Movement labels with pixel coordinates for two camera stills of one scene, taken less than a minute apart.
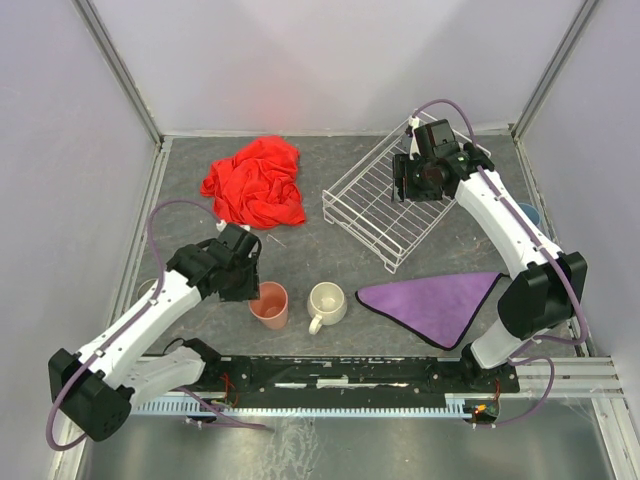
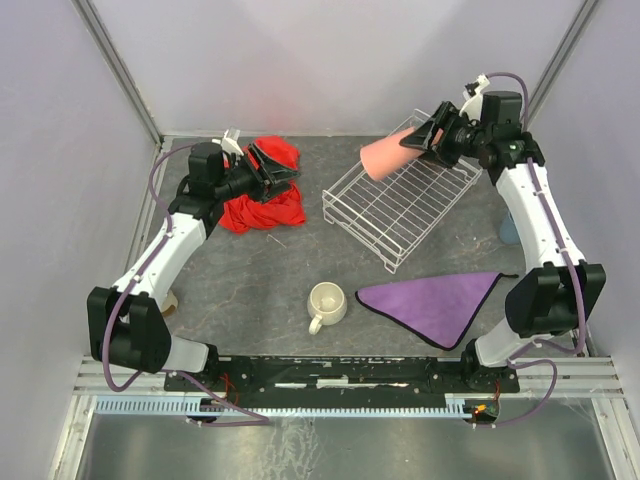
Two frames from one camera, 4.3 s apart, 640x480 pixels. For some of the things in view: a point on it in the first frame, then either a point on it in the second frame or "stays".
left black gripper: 245,288 → 257,173
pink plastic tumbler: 271,309 → 380,155
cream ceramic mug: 327,305 stays
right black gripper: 406,182 → 447,138
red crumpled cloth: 259,186 stays
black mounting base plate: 353,379 stays
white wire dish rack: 361,202 stays
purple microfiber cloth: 440,310 stays
